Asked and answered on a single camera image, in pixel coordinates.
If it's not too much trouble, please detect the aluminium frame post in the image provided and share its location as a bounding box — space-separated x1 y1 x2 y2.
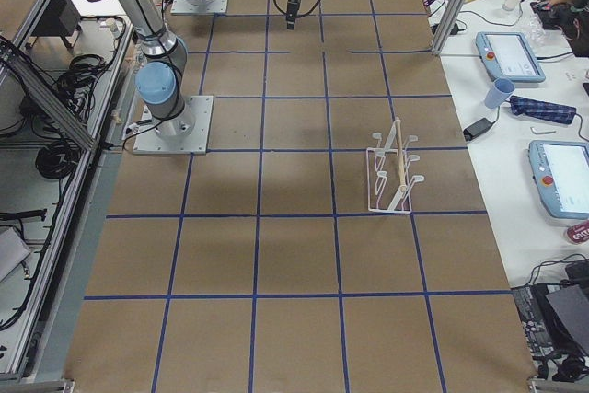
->
430 0 485 57

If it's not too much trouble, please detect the white wire cup rack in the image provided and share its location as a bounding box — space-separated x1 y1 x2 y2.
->
364 117 425 214

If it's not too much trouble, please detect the teach pendant near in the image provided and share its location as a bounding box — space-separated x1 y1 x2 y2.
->
527 140 588 220

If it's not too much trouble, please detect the blue plaid folded umbrella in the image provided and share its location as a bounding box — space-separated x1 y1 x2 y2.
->
509 96 577 125

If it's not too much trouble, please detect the teach pendant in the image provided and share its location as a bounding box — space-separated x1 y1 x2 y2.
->
475 31 546 84
527 140 588 220

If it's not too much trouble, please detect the black power adapter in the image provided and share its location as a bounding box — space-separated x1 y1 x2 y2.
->
463 118 494 142

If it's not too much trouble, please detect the teach pendant far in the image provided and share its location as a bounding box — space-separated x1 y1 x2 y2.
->
475 31 546 84

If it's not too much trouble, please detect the blue cup on desk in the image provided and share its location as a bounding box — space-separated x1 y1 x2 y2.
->
483 78 515 109

